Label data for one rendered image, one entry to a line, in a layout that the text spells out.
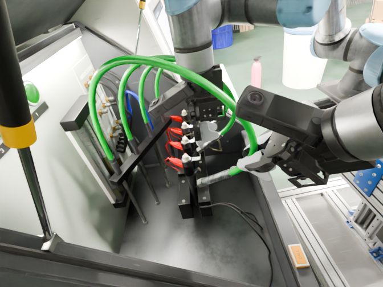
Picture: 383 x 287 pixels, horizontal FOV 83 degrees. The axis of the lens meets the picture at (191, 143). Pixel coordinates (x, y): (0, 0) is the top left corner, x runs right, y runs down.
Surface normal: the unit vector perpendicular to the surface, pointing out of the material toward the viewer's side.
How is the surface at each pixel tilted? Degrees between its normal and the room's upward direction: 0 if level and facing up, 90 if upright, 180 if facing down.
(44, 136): 90
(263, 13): 107
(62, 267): 43
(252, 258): 0
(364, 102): 52
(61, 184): 90
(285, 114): 22
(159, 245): 0
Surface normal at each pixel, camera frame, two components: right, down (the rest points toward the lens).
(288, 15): -0.62, 0.75
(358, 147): -0.63, 0.63
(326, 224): -0.15, -0.76
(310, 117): -0.05, -0.48
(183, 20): -0.16, 0.65
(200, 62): 0.31, 0.57
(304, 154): 0.37, -0.27
